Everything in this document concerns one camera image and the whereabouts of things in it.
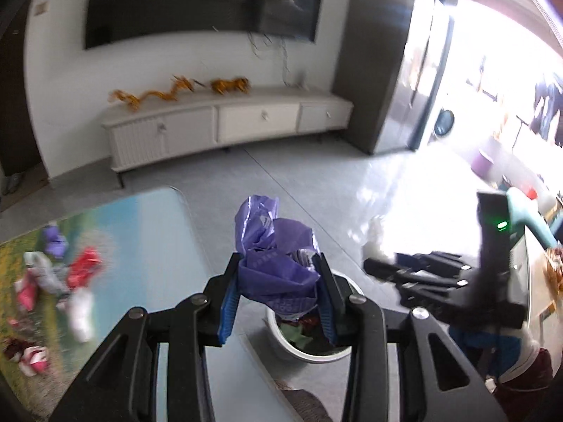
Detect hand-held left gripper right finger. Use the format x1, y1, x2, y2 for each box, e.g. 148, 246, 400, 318
310, 250, 506, 422

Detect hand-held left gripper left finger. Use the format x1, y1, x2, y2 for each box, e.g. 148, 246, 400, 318
48, 252, 247, 422

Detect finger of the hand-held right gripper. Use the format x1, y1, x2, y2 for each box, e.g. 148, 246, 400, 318
364, 250, 476, 282
396, 279, 476, 313

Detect white round trash bin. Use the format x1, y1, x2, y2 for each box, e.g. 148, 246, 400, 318
265, 273, 366, 363

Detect white tissue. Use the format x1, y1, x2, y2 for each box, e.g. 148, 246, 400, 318
363, 215, 393, 261

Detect purple printed snack bag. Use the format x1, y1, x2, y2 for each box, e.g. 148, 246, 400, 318
234, 194, 324, 321

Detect purple wrapper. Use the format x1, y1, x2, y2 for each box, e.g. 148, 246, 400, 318
44, 224, 69, 258

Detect person's right forearm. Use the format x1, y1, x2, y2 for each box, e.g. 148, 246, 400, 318
457, 330, 555, 388

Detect dark cloth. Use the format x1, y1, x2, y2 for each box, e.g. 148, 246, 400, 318
281, 389, 333, 422

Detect scenic print coffee table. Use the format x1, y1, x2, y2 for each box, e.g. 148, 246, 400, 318
0, 187, 317, 422

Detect purple stool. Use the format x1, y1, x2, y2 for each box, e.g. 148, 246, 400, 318
470, 148, 496, 177

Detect washing machine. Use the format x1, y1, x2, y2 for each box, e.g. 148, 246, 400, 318
433, 108, 456, 142

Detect dark hanging clothes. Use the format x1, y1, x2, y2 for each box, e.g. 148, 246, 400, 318
533, 74, 563, 147

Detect white grey wrapper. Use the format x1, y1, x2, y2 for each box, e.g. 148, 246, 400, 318
24, 250, 69, 295

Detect white television cabinet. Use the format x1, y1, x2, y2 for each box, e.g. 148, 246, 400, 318
100, 85, 355, 187

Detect red and white wrapper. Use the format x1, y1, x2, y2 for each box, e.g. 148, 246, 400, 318
20, 345, 49, 377

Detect pink wrapper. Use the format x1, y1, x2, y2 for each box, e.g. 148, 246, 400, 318
15, 270, 40, 313

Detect dark red wrapper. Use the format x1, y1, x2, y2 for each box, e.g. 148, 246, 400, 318
4, 338, 25, 361

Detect golden tiger ornament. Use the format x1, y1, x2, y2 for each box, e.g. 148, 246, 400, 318
210, 78, 251, 96

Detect brown doormat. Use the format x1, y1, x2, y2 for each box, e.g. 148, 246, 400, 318
0, 162, 56, 212

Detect golden dragon ornament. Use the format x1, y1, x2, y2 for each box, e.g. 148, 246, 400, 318
109, 75, 207, 108

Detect grey slipper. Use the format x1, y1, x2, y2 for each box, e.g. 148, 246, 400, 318
2, 171, 23, 195

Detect dark brown door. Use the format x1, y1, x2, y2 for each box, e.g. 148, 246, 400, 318
0, 0, 45, 177

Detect hanging television cables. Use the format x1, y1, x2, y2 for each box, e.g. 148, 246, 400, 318
246, 31, 291, 85

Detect wall-mounted black television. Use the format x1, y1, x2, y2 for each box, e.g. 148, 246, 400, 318
83, 0, 328, 50

